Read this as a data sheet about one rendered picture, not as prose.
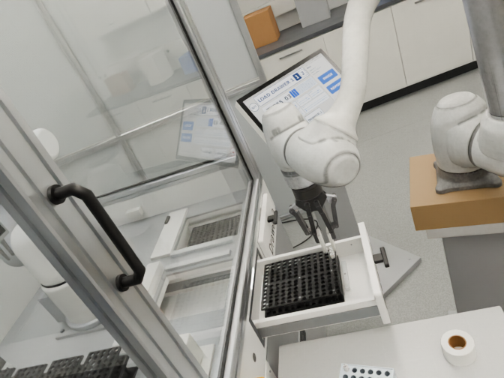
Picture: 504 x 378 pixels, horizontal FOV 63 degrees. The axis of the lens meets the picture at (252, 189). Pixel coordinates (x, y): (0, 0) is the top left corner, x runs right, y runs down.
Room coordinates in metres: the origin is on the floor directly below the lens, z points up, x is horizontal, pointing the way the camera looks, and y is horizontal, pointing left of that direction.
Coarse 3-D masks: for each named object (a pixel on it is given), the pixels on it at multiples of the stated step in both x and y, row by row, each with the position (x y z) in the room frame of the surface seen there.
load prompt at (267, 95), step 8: (296, 72) 1.82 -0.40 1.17; (304, 72) 1.82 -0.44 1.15; (280, 80) 1.79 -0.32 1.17; (288, 80) 1.79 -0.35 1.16; (296, 80) 1.79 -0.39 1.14; (272, 88) 1.76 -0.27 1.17; (280, 88) 1.76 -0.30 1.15; (256, 96) 1.73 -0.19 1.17; (264, 96) 1.73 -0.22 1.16; (272, 96) 1.73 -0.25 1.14
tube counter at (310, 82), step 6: (312, 78) 1.80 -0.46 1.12; (300, 84) 1.77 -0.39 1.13; (306, 84) 1.77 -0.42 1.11; (312, 84) 1.77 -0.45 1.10; (294, 90) 1.75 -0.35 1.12; (300, 90) 1.75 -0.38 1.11; (306, 90) 1.75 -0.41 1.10; (282, 96) 1.73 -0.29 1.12; (288, 96) 1.73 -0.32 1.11; (294, 96) 1.73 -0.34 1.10
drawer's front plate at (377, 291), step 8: (360, 224) 0.95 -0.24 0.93; (360, 232) 0.92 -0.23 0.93; (368, 240) 0.90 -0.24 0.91; (368, 248) 0.84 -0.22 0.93; (368, 256) 0.81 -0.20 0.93; (368, 264) 0.79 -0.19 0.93; (376, 272) 0.79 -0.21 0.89; (376, 280) 0.73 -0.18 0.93; (376, 288) 0.70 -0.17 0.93; (376, 296) 0.69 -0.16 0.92; (384, 304) 0.68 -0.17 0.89; (384, 312) 0.68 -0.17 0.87; (384, 320) 0.69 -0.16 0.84
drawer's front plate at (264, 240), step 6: (264, 198) 1.32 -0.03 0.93; (264, 204) 1.28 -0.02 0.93; (270, 204) 1.33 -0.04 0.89; (264, 210) 1.25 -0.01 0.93; (270, 210) 1.29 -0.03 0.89; (264, 216) 1.21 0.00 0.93; (264, 222) 1.17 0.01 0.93; (270, 222) 1.23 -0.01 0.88; (264, 228) 1.15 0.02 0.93; (270, 228) 1.20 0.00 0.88; (276, 228) 1.27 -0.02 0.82; (264, 234) 1.12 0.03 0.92; (270, 234) 1.18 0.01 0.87; (258, 240) 1.09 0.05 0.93; (264, 240) 1.09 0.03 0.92; (270, 240) 1.15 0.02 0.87; (264, 246) 1.08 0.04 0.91; (270, 246) 1.12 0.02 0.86; (264, 252) 1.08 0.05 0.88; (270, 252) 1.10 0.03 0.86
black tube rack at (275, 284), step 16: (304, 256) 0.96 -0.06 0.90; (272, 272) 0.95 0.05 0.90; (288, 272) 0.92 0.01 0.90; (304, 272) 0.89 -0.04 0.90; (320, 272) 0.87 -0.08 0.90; (336, 272) 0.87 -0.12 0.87; (272, 288) 0.89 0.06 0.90; (288, 288) 0.86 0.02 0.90; (304, 288) 0.84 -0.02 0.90; (320, 288) 0.81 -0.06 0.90; (336, 288) 0.82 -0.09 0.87; (272, 304) 0.83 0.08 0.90; (288, 304) 0.81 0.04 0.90; (304, 304) 0.81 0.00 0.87; (320, 304) 0.79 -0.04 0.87
